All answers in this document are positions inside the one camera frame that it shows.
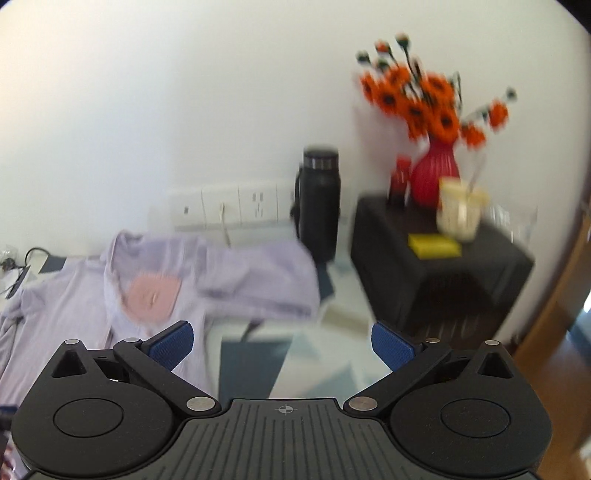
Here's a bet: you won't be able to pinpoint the clear drinking glass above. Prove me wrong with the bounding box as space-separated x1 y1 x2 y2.
487 204 538 246

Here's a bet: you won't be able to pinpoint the orange artificial flowers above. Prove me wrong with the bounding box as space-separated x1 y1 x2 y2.
356 34 518 150

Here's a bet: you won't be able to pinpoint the white wall socket panel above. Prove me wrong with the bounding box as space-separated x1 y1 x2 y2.
167 180 294 230

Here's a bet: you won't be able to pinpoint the lavender ribbed pajama garment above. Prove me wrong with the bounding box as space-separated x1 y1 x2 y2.
1 232 320 405

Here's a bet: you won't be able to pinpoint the yellow ceramic mug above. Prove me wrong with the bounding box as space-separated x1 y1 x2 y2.
436 177 490 243

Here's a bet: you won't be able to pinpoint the black thermos bottle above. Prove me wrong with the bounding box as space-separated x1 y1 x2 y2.
290 146 342 264

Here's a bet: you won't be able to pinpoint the black nightstand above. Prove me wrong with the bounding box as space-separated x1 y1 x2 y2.
351 195 534 349

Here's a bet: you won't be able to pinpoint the small red bottle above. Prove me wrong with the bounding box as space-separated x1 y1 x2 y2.
388 155 412 208

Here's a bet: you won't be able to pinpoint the yellow sticky note pad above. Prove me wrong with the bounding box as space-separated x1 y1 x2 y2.
408 234 462 260

